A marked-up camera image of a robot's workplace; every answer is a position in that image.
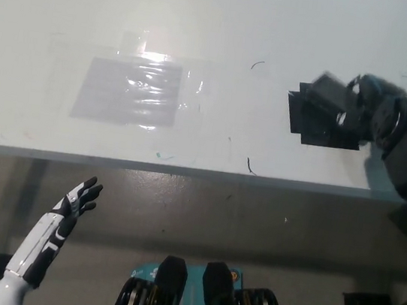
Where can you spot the transparent plastic film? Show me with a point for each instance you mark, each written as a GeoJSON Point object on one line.
{"type": "Point", "coordinates": [192, 82]}

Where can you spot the grey paper sheet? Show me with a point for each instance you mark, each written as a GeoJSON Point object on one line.
{"type": "Point", "coordinates": [101, 96]}

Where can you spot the black tape marked spot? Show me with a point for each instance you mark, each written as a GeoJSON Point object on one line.
{"type": "Point", "coordinates": [313, 126]}

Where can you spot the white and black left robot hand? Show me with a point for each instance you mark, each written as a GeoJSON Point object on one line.
{"type": "Point", "coordinates": [61, 223]}

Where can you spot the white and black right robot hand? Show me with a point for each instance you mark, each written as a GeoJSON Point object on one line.
{"type": "Point", "coordinates": [383, 117]}

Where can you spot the dark grey whiteboard eraser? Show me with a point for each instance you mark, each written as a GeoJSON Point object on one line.
{"type": "Point", "coordinates": [329, 92]}

